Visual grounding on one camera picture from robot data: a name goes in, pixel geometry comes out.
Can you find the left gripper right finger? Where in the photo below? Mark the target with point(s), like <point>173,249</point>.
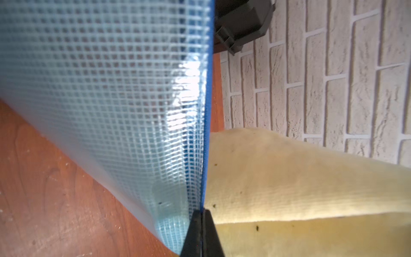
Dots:
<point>211,243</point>

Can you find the black plastic toolbox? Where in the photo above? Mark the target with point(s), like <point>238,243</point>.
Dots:
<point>238,22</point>

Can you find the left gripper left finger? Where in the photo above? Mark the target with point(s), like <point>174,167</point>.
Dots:
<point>193,242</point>

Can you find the yellow cleaning cloth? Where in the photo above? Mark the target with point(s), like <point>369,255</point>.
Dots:
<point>272,196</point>

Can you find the blue document bag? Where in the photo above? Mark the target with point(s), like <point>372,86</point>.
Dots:
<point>122,88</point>

